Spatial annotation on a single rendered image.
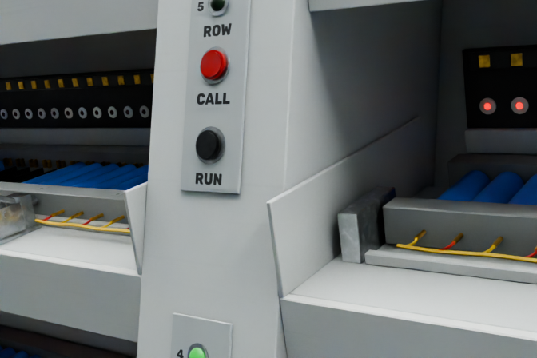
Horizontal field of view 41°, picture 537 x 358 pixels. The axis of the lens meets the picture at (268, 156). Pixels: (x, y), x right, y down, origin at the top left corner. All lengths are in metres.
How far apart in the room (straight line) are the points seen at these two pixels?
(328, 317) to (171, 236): 0.11
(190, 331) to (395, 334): 0.12
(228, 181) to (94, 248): 0.14
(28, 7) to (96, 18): 0.07
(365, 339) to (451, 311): 0.04
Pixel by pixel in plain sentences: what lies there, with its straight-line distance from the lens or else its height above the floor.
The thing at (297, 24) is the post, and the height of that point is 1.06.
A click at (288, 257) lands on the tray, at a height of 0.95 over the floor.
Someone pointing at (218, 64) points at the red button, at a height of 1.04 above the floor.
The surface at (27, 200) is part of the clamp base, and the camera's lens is 0.55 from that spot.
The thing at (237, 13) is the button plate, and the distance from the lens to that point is 0.39.
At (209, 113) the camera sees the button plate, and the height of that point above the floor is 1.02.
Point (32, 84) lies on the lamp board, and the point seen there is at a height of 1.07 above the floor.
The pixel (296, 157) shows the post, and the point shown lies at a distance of 0.37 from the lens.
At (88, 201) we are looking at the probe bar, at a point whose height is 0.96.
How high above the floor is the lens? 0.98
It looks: 2 degrees up
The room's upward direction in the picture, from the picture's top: 3 degrees clockwise
